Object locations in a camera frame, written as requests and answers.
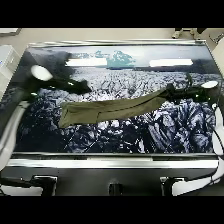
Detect olive green garment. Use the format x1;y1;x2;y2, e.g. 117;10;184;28
57;86;176;129

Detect person's legs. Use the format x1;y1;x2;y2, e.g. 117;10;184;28
171;28;208;40

